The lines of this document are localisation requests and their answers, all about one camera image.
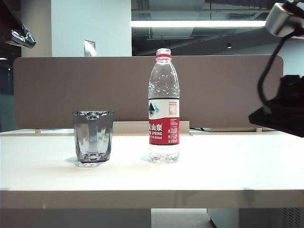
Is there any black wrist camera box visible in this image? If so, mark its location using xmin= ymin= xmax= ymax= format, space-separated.
xmin=248 ymin=97 xmax=304 ymax=138

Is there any black camera cable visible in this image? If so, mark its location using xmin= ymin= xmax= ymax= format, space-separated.
xmin=257 ymin=35 xmax=294 ymax=114

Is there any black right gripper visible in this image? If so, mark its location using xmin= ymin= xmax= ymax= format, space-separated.
xmin=279 ymin=75 xmax=304 ymax=102

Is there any silver wall plaque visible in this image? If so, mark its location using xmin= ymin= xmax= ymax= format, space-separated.
xmin=83 ymin=39 xmax=96 ymax=57

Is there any grey cabinet under table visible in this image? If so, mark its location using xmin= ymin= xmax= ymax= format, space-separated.
xmin=207 ymin=208 xmax=304 ymax=228

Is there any white ceiling light strip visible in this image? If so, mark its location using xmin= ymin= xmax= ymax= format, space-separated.
xmin=131 ymin=20 xmax=268 ymax=28

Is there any clear water bottle red label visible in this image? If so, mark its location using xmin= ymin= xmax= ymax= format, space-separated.
xmin=148 ymin=48 xmax=181 ymax=164

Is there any grey faceted glass mug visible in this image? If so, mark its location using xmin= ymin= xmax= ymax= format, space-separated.
xmin=72 ymin=110 xmax=114 ymax=167

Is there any white desk shelf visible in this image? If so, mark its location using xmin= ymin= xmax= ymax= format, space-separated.
xmin=190 ymin=125 xmax=258 ymax=133

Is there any brown desk partition screen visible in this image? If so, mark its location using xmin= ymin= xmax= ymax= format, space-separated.
xmin=13 ymin=55 xmax=285 ymax=133

